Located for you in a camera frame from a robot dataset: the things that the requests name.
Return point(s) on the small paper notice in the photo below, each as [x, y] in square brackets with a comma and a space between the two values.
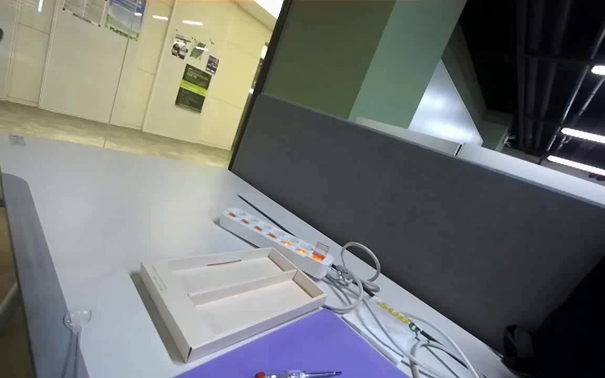
[199, 51]
[181, 48]
[214, 65]

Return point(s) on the purple mat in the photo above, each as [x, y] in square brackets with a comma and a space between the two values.
[310, 350]

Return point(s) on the large blue wall poster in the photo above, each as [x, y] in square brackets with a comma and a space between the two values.
[124, 16]

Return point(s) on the white compartment tray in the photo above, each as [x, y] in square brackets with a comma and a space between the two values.
[247, 307]

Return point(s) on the dark green wall poster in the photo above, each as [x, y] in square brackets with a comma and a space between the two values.
[195, 90]

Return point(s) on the gray partition panel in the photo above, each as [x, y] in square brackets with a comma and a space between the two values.
[422, 224]

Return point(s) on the white table leg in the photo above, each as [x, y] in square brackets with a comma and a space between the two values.
[2, 313]

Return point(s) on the white power strip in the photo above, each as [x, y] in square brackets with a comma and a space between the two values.
[268, 235]

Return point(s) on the green square column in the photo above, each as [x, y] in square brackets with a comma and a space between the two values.
[346, 55]

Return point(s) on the clear suction cup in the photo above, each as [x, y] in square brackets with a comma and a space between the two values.
[79, 319]

